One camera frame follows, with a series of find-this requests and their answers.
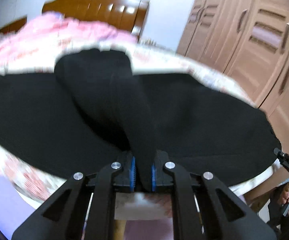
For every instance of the pink quilt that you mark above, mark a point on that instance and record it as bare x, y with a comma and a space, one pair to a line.
38, 43

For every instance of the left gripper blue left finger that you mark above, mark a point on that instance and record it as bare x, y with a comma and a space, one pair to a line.
83, 207

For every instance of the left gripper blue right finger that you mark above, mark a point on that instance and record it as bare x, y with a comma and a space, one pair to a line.
203, 206

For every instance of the floral bed sheet mattress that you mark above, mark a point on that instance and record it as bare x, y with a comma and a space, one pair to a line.
33, 185

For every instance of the light wooden wardrobe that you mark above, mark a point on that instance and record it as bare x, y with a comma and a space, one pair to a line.
247, 40

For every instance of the black pants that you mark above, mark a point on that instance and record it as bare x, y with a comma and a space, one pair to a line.
92, 109

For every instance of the brown wooden nightstand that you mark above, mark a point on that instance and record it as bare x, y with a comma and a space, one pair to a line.
13, 26

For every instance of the brown wooden headboard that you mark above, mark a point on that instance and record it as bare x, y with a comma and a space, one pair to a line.
128, 15

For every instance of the person's lilac trousers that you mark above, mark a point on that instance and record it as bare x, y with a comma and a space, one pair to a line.
161, 229

